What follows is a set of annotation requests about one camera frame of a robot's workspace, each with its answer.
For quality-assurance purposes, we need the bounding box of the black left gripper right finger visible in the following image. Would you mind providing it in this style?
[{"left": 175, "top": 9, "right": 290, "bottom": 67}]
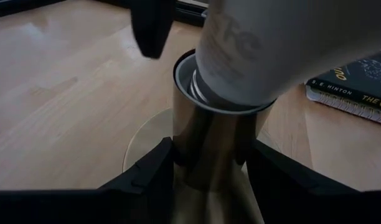
[{"left": 245, "top": 139, "right": 381, "bottom": 224}]

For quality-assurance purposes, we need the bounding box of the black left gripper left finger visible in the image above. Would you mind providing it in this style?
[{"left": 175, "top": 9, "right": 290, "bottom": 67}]
[{"left": 0, "top": 136, "right": 176, "bottom": 224}]

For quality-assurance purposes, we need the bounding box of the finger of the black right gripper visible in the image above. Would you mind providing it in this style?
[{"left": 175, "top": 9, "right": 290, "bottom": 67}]
[{"left": 129, "top": 0, "right": 176, "bottom": 60}]

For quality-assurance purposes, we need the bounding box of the round lamp socket base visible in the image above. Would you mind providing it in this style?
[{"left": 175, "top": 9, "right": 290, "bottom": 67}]
[{"left": 121, "top": 48, "right": 282, "bottom": 224}]

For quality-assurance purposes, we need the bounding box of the white lightbulb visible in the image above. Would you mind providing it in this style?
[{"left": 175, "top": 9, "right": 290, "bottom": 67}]
[{"left": 190, "top": 0, "right": 381, "bottom": 108}]

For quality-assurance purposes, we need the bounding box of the white spiral notebook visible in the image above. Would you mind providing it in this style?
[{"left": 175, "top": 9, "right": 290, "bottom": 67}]
[{"left": 305, "top": 85, "right": 381, "bottom": 127}]

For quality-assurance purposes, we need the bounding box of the black paperback book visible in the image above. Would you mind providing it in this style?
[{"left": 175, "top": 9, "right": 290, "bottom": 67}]
[{"left": 304, "top": 51, "right": 381, "bottom": 113}]

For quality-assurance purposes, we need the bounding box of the black aluminium frame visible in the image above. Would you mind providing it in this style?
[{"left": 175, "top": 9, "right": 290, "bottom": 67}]
[{"left": 0, "top": 0, "right": 210, "bottom": 28}]

